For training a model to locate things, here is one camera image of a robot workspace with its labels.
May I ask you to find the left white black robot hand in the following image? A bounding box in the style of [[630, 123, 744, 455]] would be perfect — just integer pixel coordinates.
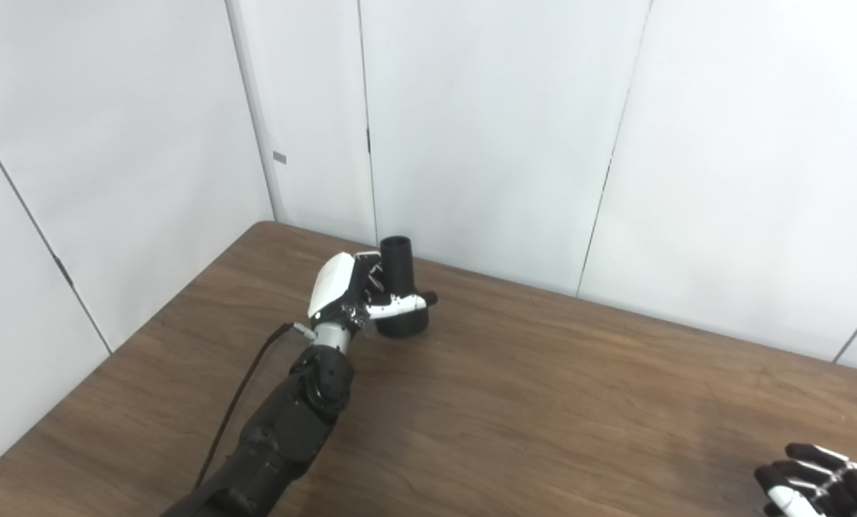
[[307, 251, 439, 338]]

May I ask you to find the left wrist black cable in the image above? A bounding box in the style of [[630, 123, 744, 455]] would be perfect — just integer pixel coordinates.
[[195, 322, 318, 489]]

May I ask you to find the black nozzle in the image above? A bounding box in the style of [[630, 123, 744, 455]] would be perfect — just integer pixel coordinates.
[[376, 235, 430, 339]]

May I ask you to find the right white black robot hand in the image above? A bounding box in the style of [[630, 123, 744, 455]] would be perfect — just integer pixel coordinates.
[[754, 443, 857, 517]]

